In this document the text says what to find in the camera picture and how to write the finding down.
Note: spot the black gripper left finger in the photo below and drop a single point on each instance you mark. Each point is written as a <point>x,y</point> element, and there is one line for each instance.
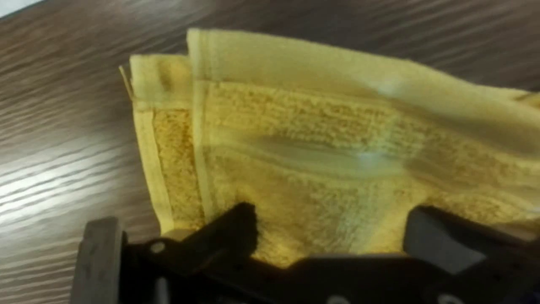
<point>236,237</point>

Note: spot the yellow towel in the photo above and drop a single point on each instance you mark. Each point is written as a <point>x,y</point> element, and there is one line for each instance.
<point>337,141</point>

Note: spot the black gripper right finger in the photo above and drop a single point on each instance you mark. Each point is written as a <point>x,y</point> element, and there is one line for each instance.
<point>449,245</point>

